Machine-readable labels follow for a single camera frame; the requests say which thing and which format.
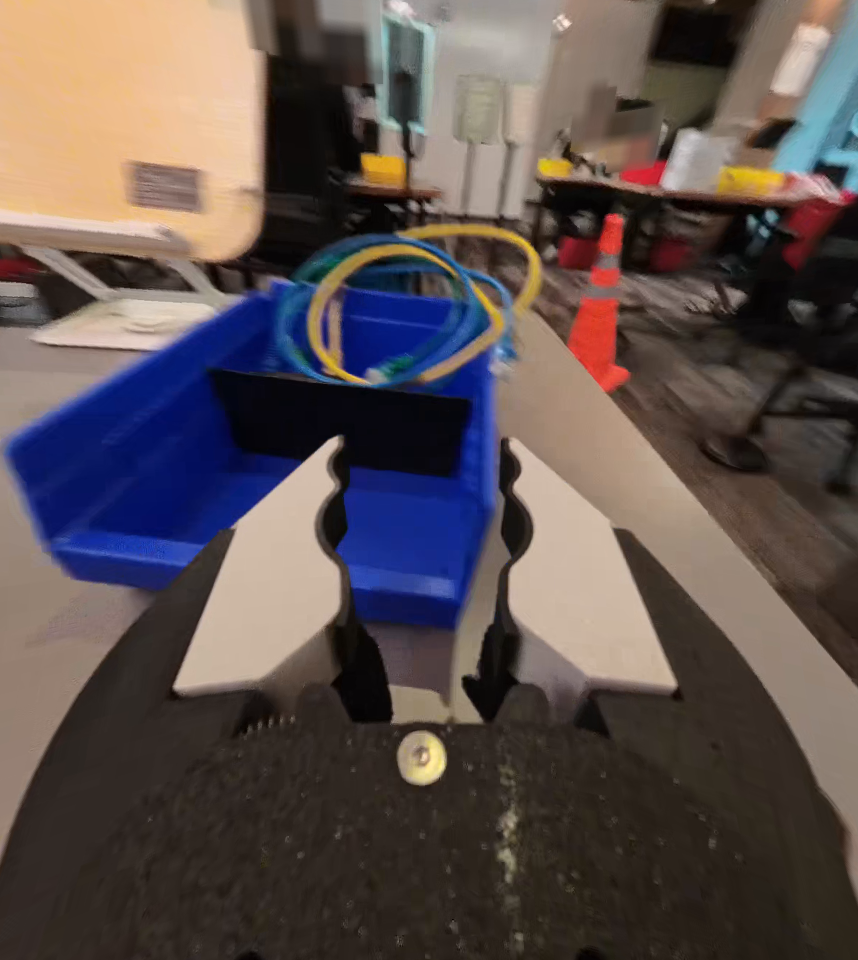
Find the black bin divider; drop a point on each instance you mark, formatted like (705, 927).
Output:
(324, 420)

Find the orange traffic cone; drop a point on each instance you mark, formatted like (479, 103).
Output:
(597, 330)

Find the black office chair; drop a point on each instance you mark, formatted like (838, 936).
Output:
(849, 300)

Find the yellow plastic bin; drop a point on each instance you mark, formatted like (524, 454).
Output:
(751, 182)
(555, 169)
(382, 171)

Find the cluttered wooden table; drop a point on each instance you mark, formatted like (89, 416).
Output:
(661, 193)

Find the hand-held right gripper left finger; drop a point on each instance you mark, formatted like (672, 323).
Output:
(271, 600)

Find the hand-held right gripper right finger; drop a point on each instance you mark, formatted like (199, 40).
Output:
(586, 600)

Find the white stand base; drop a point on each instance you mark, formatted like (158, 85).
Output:
(136, 326)

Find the paper sign on stand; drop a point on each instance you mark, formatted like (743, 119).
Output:
(520, 112)
(477, 109)

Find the blue plastic bin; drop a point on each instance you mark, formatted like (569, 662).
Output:
(136, 465)

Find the white paper roll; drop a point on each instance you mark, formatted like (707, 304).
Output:
(695, 161)

